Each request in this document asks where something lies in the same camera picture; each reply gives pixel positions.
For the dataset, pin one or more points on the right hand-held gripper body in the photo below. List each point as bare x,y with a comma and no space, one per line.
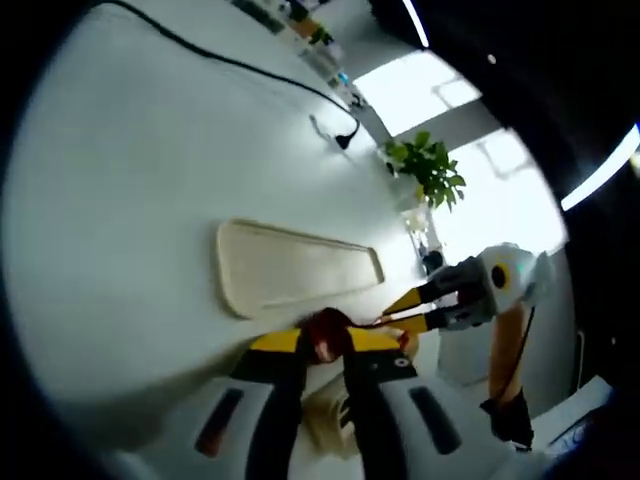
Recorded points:
515,280

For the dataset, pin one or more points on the beige cutlery case lid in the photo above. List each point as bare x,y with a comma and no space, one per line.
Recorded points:
295,265

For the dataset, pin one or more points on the ceiling light strip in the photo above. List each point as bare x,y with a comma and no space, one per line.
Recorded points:
415,22
600,170

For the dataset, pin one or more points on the small green plant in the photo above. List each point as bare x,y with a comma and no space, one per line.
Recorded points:
320,36

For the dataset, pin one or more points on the cardboard box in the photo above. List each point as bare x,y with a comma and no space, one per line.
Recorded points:
305,27

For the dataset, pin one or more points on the white plant pot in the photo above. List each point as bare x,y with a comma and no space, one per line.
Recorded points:
417,215

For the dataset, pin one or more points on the green leafy plant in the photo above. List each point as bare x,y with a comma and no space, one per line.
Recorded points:
425,160

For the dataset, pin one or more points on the dark red utensil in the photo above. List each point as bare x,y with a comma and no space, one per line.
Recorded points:
327,325

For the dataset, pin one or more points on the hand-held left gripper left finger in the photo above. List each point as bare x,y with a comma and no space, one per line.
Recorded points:
280,380

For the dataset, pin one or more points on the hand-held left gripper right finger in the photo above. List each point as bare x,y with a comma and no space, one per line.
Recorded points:
370,380

